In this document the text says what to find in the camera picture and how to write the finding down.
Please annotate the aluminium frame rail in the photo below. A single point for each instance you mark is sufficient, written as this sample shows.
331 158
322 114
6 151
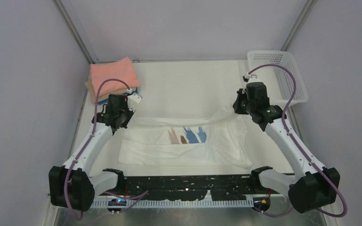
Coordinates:
72 19

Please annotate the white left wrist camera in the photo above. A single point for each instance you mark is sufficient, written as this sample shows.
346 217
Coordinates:
133 101

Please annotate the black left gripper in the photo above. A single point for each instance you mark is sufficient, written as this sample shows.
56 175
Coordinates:
130 114

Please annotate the white printed t-shirt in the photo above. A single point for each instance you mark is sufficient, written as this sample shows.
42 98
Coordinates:
214 141

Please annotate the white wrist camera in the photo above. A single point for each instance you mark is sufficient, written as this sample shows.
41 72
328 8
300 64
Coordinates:
133 101
248 78

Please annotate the white plastic laundry basket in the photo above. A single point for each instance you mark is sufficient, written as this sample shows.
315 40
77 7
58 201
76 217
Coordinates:
278 82

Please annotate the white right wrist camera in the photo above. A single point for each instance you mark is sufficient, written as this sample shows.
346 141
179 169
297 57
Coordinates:
248 78

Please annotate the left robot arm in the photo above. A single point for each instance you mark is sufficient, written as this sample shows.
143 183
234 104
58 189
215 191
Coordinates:
71 185

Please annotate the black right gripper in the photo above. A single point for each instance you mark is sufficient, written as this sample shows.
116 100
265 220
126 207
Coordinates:
242 93

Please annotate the folded pink t-shirt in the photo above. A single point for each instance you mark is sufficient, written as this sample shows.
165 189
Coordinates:
121 70

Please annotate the folded tan t-shirt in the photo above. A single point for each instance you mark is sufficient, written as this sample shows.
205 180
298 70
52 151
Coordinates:
102 95

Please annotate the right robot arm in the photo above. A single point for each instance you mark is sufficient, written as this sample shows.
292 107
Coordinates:
312 185

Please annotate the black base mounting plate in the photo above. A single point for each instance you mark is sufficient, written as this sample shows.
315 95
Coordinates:
190 188

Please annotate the white slotted cable duct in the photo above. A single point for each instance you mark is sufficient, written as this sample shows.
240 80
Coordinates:
147 204

